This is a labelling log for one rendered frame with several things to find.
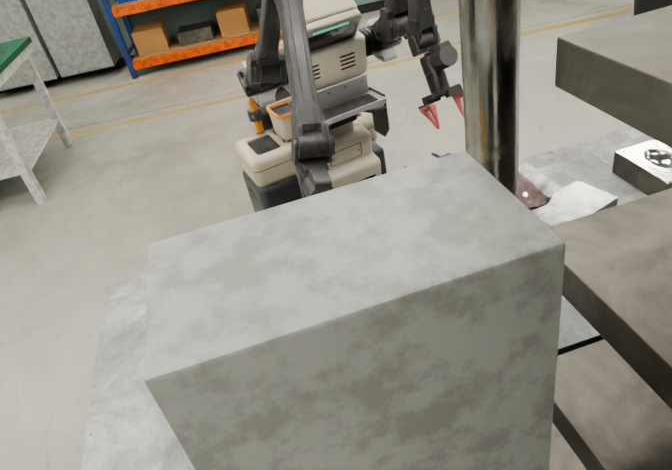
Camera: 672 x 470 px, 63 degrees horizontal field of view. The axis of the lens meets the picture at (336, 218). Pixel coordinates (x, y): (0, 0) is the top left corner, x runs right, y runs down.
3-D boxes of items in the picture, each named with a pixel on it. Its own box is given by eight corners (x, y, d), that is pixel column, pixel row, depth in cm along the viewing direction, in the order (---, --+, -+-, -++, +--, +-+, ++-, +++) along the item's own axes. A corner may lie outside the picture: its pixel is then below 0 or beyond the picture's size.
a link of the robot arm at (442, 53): (431, 30, 160) (406, 38, 157) (451, 17, 149) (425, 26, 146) (444, 69, 161) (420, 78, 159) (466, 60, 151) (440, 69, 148)
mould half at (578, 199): (407, 200, 166) (403, 169, 159) (471, 166, 175) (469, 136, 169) (541, 281, 128) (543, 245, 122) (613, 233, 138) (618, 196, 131)
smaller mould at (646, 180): (611, 172, 159) (614, 151, 155) (657, 158, 161) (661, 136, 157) (663, 206, 143) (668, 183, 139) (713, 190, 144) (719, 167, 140)
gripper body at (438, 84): (462, 88, 158) (454, 64, 157) (433, 100, 155) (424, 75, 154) (451, 93, 164) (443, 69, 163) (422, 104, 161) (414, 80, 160)
